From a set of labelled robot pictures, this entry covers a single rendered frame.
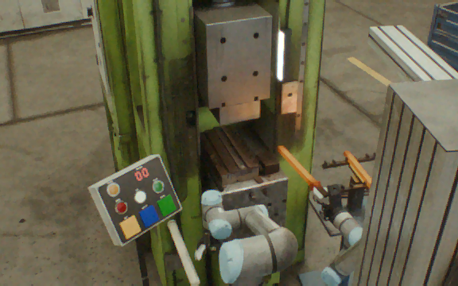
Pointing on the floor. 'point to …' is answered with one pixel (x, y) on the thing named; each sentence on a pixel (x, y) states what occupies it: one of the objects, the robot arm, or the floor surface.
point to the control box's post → (141, 260)
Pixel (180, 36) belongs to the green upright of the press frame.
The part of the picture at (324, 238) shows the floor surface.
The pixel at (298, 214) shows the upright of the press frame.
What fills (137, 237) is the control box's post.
